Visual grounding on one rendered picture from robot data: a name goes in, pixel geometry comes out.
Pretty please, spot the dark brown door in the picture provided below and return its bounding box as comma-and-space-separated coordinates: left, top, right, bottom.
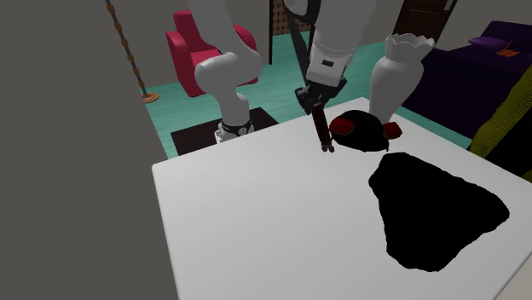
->
391, 0, 459, 43

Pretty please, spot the large black lumpy object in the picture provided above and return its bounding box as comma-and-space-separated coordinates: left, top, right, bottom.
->
367, 152, 511, 274

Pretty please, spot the black round object with red parts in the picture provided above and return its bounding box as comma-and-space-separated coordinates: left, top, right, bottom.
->
328, 109, 403, 153

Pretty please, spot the white vase with wavy rim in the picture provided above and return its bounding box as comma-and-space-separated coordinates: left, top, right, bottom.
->
367, 32, 437, 126

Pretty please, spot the dark lattice screen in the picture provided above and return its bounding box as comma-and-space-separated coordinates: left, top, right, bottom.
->
269, 0, 314, 66

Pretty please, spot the floor lamp with beaded pole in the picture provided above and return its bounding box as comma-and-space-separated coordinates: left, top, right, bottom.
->
103, 0, 160, 105

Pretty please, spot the red armchair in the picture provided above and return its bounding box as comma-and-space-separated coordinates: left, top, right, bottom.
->
165, 9, 258, 99

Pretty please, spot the yellow mesh furniture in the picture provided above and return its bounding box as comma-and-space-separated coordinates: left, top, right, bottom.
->
468, 65, 532, 184

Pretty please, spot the dark robot stand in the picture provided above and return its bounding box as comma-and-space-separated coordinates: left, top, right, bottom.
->
170, 107, 280, 157

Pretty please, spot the dark purple sofa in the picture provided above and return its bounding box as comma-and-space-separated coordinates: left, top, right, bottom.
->
399, 20, 532, 141

